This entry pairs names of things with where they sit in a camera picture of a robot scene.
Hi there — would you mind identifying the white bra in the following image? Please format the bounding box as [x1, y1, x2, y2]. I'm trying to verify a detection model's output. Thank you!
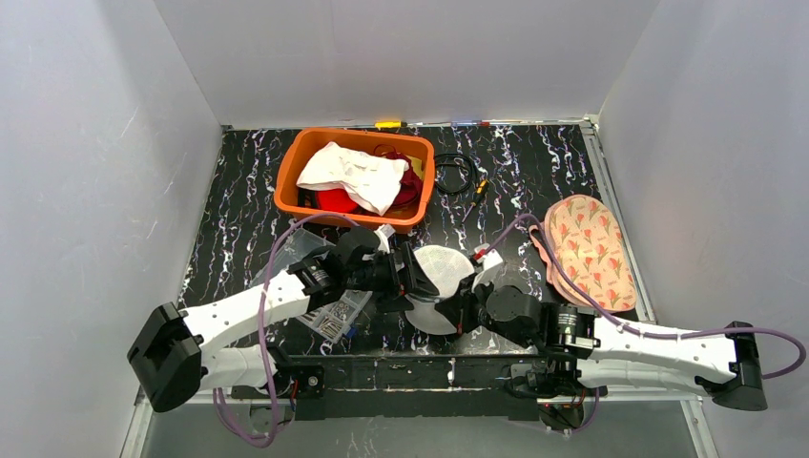
[296, 142, 407, 216]

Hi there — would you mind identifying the peach print mesh laundry bag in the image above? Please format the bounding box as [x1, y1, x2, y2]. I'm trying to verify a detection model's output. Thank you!
[529, 195, 637, 313]

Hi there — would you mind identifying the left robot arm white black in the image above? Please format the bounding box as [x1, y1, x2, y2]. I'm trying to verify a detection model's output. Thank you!
[127, 226, 439, 412]

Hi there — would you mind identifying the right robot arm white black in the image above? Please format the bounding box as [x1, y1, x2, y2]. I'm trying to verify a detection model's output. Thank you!
[429, 284, 768, 411]

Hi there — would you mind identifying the bright red bra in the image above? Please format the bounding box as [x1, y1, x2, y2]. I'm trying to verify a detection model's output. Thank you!
[298, 188, 361, 214]

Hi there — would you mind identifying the dark red bra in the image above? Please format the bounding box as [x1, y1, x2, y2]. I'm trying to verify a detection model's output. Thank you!
[373, 144, 424, 208]

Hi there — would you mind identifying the clear plastic screw organizer box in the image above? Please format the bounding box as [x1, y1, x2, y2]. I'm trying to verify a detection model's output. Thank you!
[270, 228, 372, 344]

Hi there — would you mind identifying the orange plastic basin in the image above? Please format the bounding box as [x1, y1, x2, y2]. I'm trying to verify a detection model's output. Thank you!
[274, 128, 436, 234]

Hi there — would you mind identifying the orange black screwdriver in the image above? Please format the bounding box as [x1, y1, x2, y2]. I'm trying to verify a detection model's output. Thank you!
[461, 179, 489, 223]

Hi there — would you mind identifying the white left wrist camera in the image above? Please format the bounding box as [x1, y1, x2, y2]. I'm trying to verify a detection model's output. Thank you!
[373, 224, 395, 253]

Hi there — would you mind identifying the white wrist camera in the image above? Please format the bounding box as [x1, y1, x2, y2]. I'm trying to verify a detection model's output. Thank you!
[373, 224, 395, 253]
[471, 243, 504, 287]

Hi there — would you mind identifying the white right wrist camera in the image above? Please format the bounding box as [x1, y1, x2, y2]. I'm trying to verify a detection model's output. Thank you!
[471, 243, 504, 287]

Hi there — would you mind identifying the black coiled cable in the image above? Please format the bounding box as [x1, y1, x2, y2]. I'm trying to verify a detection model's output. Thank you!
[433, 153, 478, 196]

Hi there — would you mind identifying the yellow marker at wall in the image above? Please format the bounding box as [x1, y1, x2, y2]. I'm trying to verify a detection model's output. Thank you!
[374, 120, 406, 129]

